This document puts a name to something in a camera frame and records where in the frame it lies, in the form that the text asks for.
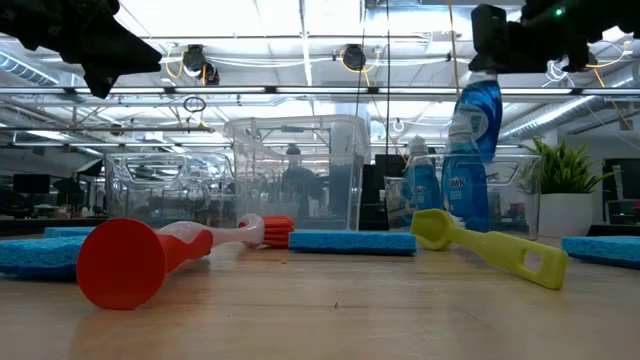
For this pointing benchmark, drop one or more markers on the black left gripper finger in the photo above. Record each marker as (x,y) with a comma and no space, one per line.
(120,55)

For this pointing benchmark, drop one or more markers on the blue dish soap bottle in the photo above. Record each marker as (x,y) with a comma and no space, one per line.
(462,200)
(422,187)
(487,107)

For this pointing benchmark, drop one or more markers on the blue sponge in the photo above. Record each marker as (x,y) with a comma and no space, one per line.
(350,242)
(65,232)
(605,250)
(40,255)

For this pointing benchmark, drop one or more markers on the red dish brush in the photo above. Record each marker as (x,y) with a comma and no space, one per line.
(120,265)

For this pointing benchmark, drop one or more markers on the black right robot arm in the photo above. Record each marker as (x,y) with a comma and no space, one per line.
(625,15)

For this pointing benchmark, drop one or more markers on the shallow clear plastic bin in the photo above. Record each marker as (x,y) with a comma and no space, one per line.
(515,200)
(165,190)

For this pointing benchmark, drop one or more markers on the green plant white pot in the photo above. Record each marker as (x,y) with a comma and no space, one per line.
(560,215)

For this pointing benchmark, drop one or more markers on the tall clear plastic bin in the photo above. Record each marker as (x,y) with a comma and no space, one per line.
(260,190)

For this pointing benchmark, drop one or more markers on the silver ventilation duct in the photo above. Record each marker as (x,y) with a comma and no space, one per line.
(560,117)

